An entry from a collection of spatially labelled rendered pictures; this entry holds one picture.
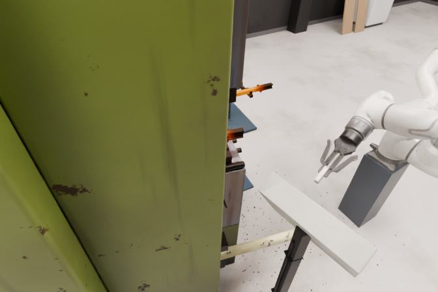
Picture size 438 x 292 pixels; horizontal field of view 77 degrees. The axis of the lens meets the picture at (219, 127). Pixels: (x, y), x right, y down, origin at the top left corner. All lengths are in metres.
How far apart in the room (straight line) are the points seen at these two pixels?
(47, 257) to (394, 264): 2.09
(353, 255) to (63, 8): 0.82
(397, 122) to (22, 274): 1.18
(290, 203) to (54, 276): 0.65
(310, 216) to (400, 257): 1.62
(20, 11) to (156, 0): 0.20
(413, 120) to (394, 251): 1.47
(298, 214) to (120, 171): 0.50
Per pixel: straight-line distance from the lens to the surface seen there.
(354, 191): 2.26
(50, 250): 0.79
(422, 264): 2.49
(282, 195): 0.88
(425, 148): 1.88
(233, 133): 1.32
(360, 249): 0.85
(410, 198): 2.84
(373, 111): 1.18
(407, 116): 1.12
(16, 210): 0.68
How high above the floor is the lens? 1.86
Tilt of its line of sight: 39 degrees down
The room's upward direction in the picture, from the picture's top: 2 degrees clockwise
